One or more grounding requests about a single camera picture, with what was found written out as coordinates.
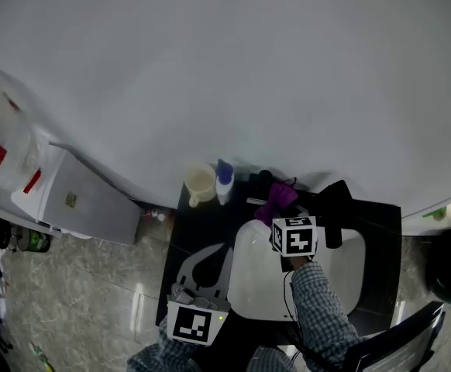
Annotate black trash bin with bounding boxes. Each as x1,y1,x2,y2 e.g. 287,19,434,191
424,233,451,308

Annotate green packet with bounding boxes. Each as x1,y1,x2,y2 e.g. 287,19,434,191
29,340,57,372

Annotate purple cloth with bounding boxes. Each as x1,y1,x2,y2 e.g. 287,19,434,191
253,177,300,229

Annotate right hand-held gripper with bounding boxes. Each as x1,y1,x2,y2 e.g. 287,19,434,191
269,204,319,274

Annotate blurry red and white objects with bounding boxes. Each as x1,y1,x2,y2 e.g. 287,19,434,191
143,207,167,222

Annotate white sink basin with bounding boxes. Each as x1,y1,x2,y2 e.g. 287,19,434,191
226,218,367,322

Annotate clear water jug red label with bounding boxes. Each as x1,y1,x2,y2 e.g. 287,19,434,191
0,64,37,191

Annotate white bottle with blue cap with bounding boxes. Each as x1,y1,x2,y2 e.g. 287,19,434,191
214,158,236,206

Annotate green bottle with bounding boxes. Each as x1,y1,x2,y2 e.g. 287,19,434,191
422,207,448,221

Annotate person's plaid shirt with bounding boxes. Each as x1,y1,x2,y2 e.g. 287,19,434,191
246,345,299,372

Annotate black pot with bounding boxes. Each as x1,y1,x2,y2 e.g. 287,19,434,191
0,218,13,252

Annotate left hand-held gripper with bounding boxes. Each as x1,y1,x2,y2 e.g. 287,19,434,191
166,242,236,349

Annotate white water dispenser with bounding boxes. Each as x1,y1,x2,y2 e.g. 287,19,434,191
9,140,143,246

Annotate person's left forearm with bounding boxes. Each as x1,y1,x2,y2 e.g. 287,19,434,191
126,315,204,372

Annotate white shelf cabinet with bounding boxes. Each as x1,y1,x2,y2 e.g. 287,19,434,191
0,179,62,240

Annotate black soap dispenser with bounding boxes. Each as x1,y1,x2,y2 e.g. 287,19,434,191
246,169,275,205

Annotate black faucet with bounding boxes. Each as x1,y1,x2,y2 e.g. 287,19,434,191
317,179,354,250

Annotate cream mug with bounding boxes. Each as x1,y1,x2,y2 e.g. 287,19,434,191
183,162,217,208

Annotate green labelled can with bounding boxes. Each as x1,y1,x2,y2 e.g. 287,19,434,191
17,228,52,253

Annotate person's right forearm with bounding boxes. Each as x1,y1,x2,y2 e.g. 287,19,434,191
288,257,363,368

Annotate black cable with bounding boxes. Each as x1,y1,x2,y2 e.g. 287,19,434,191
282,270,308,364

